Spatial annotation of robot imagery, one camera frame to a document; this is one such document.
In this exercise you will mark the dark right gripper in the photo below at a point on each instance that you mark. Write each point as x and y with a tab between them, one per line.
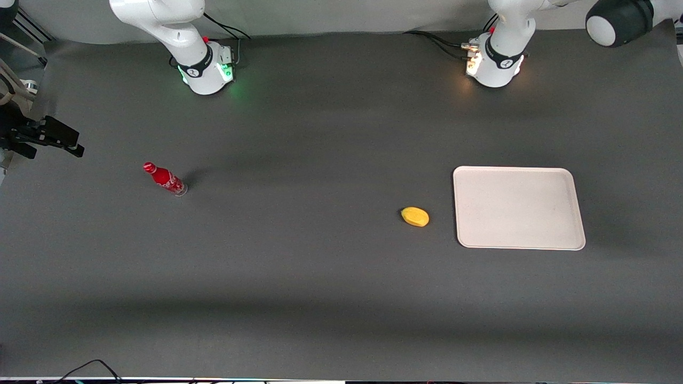
12	133

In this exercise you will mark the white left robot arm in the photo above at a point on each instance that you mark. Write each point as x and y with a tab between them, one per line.
504	50

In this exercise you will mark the white rectangular tray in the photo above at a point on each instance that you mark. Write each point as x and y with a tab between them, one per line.
517	208

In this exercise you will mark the red soda bottle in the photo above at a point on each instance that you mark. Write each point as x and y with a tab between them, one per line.
164	178

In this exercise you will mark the yellow mango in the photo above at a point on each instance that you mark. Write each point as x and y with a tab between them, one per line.
415	216

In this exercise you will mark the metal frame stand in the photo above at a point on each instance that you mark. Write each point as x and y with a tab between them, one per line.
32	29

